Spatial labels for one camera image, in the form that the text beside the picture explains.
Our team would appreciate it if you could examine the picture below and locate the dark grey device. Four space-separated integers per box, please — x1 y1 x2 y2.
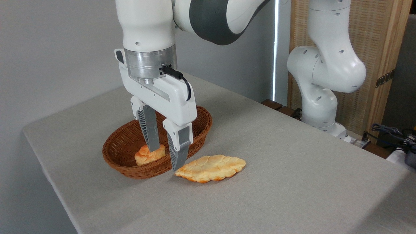
404 148 416 169

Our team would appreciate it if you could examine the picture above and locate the wooden rattan folding screen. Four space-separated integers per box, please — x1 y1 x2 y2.
288 0 413 144

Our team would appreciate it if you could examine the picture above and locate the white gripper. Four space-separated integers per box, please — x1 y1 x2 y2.
114 48 198 172

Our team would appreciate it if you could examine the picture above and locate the white power strip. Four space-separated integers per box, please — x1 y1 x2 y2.
348 135 371 149

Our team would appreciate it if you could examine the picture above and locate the grey tablecloth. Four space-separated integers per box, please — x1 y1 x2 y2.
23 70 416 234

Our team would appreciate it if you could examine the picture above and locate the brown wicker oval basket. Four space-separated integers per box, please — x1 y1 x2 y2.
102 105 213 180

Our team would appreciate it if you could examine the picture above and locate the black cable bundle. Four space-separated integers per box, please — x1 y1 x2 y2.
362 123 416 150

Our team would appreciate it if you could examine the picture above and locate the dark wooden slat bench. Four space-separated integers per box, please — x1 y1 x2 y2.
261 99 302 121

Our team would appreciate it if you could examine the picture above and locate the metal screen hinge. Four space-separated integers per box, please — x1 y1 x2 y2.
375 69 396 88

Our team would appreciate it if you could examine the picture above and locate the bright vertical light strip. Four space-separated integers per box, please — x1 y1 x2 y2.
272 0 280 102

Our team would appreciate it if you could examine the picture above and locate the long braided bread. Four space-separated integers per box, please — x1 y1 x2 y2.
175 154 247 184

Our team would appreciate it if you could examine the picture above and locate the small golden bread roll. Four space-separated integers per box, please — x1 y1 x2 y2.
135 144 166 167

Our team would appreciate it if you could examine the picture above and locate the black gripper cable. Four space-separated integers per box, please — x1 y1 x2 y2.
162 65 192 102

